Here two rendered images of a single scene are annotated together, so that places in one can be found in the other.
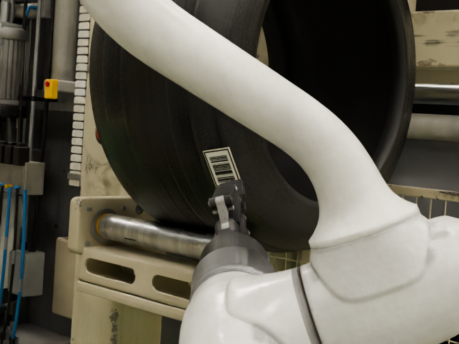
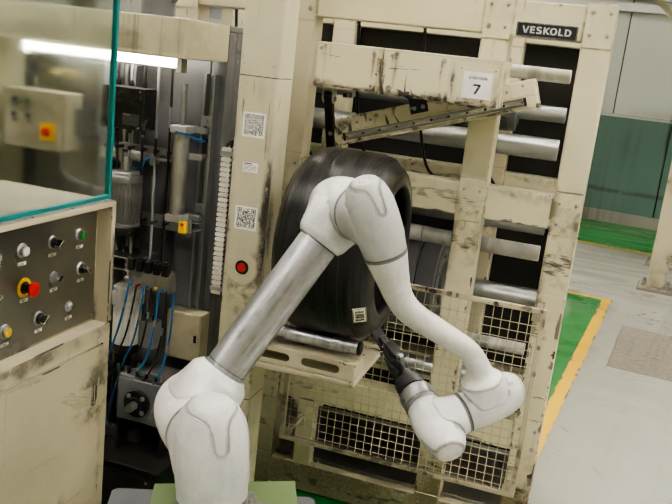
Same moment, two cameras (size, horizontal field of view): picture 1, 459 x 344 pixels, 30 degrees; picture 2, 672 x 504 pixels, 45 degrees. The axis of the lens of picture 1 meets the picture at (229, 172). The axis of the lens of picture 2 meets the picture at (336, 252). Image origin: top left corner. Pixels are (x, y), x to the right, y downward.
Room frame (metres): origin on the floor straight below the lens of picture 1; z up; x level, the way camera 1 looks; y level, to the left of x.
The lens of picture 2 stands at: (-0.77, 1.03, 1.73)
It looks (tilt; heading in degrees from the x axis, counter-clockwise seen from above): 13 degrees down; 335
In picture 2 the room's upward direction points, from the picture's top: 7 degrees clockwise
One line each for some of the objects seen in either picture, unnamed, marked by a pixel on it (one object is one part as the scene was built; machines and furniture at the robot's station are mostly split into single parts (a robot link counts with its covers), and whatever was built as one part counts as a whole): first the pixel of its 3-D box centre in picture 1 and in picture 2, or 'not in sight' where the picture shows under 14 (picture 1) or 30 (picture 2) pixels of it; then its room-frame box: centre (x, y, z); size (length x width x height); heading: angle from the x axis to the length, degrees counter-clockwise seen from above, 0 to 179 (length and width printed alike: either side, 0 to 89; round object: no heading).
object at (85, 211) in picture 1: (158, 222); not in sight; (1.60, 0.13, 0.90); 0.40 x 0.03 x 0.10; 138
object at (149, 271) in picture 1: (167, 278); (303, 356); (1.38, 0.09, 0.83); 0.36 x 0.09 x 0.06; 48
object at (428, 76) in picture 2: not in sight; (412, 74); (1.62, -0.30, 1.71); 0.61 x 0.25 x 0.15; 48
